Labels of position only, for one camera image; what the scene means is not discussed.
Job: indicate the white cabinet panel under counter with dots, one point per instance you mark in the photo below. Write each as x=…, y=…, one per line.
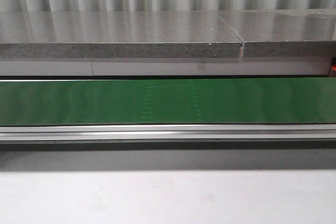
x=260, y=66

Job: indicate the grey stone counter slab right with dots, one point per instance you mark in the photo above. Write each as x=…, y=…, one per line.
x=284, y=33

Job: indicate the grey stone counter slab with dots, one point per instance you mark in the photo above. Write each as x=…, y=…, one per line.
x=117, y=35
x=284, y=33

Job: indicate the aluminium conveyor frame rail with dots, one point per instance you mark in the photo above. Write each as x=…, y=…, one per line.
x=167, y=137

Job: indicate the green conveyor belt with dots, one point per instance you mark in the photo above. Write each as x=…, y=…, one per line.
x=168, y=101

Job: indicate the grey stone counter slab left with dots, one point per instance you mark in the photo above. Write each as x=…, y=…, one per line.
x=117, y=35

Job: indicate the red object at right edge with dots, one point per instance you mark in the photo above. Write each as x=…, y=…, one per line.
x=333, y=68

